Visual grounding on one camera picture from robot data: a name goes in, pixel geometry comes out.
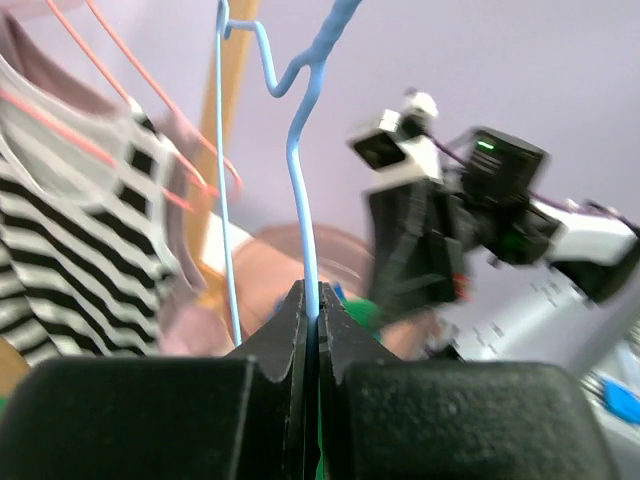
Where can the pink tank top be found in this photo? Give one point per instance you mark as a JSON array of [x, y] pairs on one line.
[[185, 280]]

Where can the translucent pink plastic basket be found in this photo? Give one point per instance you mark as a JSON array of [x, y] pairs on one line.
[[266, 266]]

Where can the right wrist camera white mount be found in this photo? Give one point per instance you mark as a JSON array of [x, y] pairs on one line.
[[398, 146]]

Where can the wooden clothes rack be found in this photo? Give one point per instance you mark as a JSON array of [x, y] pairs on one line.
[[199, 328]]

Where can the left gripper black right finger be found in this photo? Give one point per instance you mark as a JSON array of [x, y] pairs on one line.
[[384, 418]]

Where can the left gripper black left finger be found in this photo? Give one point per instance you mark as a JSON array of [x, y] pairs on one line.
[[240, 416]]

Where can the blue tank top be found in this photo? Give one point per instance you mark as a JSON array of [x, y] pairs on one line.
[[620, 401]]

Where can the blue wire hanger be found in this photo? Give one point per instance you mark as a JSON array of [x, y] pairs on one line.
[[315, 59]]

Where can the pink hanger of striped top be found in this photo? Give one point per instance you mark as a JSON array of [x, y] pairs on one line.
[[71, 135]]

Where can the green tank top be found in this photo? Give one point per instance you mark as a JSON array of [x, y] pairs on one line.
[[363, 312]]

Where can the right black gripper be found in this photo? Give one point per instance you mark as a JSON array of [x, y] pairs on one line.
[[418, 261]]

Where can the black white striped tank top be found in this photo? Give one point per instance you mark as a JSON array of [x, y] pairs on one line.
[[75, 240]]

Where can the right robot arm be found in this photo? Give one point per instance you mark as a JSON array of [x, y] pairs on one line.
[[589, 253]]

